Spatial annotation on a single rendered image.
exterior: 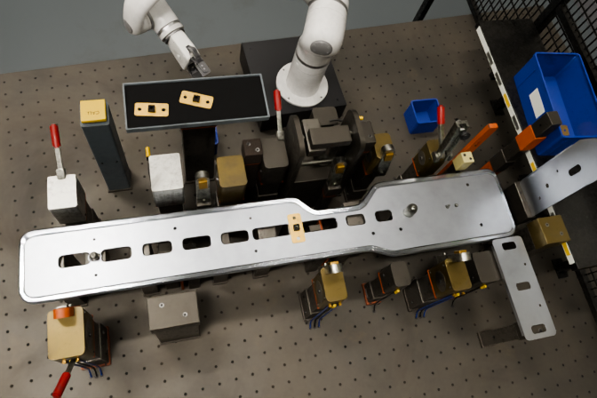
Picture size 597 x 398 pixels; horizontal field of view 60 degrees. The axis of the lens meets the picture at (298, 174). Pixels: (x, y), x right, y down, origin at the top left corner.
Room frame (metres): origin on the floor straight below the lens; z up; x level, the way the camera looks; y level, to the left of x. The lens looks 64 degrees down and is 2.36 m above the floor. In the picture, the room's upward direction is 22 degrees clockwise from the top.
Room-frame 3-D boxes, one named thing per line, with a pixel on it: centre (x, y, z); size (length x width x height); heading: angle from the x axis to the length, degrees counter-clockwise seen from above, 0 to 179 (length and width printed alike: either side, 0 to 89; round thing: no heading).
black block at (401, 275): (0.48, -0.38, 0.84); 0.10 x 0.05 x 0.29; 32
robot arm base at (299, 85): (1.09, 0.11, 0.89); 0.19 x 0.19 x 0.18
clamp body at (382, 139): (0.82, -0.19, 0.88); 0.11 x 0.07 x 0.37; 32
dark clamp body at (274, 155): (0.66, 0.09, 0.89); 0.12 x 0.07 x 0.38; 32
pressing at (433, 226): (0.48, -0.04, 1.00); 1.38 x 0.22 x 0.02; 122
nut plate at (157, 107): (0.59, 0.41, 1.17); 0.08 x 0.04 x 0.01; 114
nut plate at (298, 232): (0.50, -0.05, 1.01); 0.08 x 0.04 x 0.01; 32
